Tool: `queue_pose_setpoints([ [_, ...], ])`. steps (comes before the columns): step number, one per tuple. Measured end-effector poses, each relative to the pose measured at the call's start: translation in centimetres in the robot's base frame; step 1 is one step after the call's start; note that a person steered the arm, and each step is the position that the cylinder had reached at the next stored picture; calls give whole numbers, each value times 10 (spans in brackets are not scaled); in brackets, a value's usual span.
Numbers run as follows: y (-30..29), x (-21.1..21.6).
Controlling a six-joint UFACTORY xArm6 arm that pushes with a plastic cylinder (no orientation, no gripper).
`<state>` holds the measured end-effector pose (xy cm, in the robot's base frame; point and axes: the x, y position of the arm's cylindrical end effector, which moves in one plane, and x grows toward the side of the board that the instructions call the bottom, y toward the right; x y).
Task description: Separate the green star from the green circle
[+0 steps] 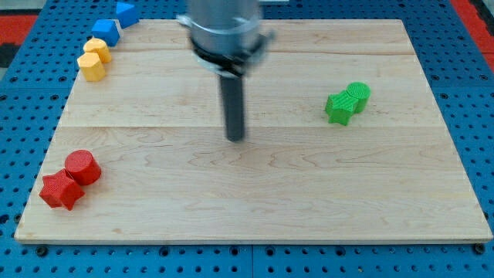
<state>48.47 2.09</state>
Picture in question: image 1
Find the yellow hexagon block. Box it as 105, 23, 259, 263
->
77, 53, 106, 82

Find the blue pentagon block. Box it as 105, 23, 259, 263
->
91, 19, 120, 47

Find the green star block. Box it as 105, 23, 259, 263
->
325, 90, 358, 126

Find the wooden board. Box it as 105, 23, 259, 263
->
15, 19, 492, 245

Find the red star block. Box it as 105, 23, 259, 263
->
39, 168, 85, 211

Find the yellow rounded block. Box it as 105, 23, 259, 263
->
83, 37, 112, 63

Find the red cylinder block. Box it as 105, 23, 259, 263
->
65, 150, 101, 186

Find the green cylinder block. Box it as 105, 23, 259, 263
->
347, 82, 371, 114

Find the blue triangle block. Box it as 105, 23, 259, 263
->
116, 2, 140, 29

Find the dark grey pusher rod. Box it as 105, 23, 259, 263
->
219, 76, 245, 142

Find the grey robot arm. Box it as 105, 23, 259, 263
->
176, 0, 274, 142

